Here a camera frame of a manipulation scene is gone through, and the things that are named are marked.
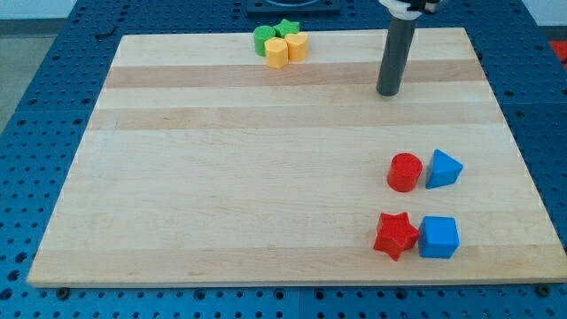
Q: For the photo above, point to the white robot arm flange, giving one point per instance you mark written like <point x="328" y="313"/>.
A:
<point x="412" y="9"/>

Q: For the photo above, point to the blue triangle block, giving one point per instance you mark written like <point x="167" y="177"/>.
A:
<point x="443" y="170"/>

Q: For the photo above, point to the wooden board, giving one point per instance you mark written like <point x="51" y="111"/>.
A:
<point x="202" y="166"/>

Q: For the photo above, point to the yellow pentagon block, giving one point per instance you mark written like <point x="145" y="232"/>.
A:
<point x="276" y="50"/>

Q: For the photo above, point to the yellow heart block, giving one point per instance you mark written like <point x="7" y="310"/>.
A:
<point x="298" y="46"/>

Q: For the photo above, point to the red cylinder block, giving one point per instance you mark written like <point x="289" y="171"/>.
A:
<point x="404" y="172"/>

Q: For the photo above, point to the green cylinder block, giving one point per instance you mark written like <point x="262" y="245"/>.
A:
<point x="260" y="35"/>

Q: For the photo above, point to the green star block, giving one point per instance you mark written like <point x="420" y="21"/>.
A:
<point x="285" y="27"/>

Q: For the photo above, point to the red star block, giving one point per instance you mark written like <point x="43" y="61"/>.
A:
<point x="395" y="235"/>

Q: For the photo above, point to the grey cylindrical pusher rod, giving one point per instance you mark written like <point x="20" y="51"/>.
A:
<point x="395" y="56"/>

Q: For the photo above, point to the blue cube block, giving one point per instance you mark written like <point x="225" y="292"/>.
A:
<point x="439" y="237"/>

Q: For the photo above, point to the red object at edge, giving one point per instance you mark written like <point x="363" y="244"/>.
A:
<point x="560" y="49"/>

